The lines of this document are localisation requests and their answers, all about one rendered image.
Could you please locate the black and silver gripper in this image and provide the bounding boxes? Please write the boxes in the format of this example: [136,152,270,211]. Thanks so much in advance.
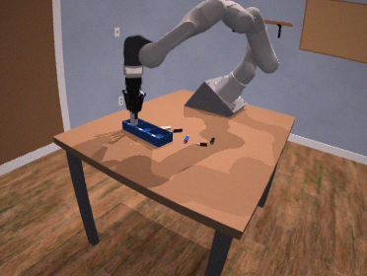
[122,77,146,125]

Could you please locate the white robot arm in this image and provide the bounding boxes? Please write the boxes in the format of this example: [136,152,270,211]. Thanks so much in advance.
[123,0,279,105]

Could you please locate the blue three-compartment bin rack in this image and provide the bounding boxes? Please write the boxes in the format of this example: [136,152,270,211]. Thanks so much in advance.
[122,118,173,147]

